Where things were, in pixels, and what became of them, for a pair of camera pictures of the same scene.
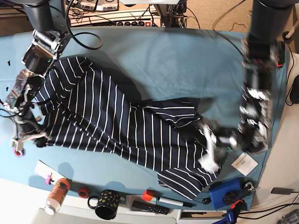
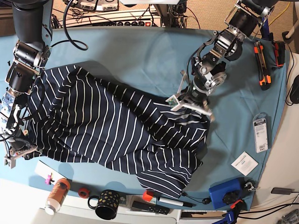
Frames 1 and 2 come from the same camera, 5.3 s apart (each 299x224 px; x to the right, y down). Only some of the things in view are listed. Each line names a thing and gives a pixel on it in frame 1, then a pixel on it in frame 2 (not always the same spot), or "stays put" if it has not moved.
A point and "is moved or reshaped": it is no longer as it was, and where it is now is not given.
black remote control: x=150 y=207 stays put
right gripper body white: x=220 y=139 to x=182 y=104
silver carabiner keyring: x=252 y=188 stays put
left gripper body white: x=19 y=141 to x=14 y=153
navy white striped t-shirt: x=77 y=105 is moved or reshaped
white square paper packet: x=245 y=164 stays put
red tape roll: x=83 y=192 stays put
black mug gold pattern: x=107 y=206 stays put
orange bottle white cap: x=58 y=192 stays put
